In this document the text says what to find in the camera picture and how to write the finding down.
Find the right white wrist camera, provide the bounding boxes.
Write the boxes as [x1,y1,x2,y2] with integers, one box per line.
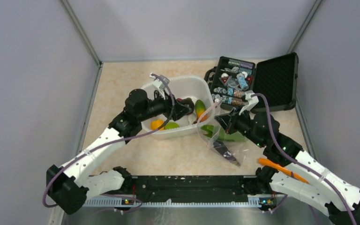
[238,90,259,116]

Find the orange toy bell pepper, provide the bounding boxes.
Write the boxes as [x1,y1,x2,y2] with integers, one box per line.
[150,119,165,130]

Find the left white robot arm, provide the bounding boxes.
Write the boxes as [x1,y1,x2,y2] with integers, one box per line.
[43,89,194,215]

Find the white plastic tub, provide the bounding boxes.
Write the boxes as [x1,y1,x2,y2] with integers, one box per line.
[141,75,214,139]

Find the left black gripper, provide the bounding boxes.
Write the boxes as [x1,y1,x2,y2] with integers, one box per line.
[138,88,192,122]

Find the red toy fruit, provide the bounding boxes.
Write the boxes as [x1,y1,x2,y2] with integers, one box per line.
[177,97,195,108]

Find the green orange toy mango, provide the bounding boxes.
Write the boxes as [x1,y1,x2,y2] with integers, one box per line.
[195,99,208,122]

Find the clear zip top bag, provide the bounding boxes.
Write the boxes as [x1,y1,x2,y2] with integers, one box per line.
[196,99,247,167]

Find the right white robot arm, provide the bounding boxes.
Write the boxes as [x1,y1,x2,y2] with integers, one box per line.
[215,108,360,225]

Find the orange marker pen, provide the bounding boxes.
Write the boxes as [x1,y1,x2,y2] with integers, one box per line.
[257,158,308,184]

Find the purple toy eggplant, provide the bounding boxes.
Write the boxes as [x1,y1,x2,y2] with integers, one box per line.
[213,141,240,167]

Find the green toy leaf vegetable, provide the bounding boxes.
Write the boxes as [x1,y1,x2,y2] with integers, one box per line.
[200,124,246,143]

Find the black poker chip case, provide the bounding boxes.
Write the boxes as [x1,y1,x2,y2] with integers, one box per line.
[204,52,299,112]

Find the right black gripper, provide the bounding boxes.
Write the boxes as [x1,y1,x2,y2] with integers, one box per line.
[215,104,266,148]

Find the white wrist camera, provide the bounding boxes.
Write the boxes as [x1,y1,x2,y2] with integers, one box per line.
[238,90,259,116]
[150,73,170,98]

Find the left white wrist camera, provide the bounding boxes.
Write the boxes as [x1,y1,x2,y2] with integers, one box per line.
[150,73,170,98]

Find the green toy lime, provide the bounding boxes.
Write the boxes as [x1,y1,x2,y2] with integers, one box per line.
[165,122,180,130]

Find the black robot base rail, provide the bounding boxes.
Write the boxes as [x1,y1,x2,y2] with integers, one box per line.
[102,175,286,204]

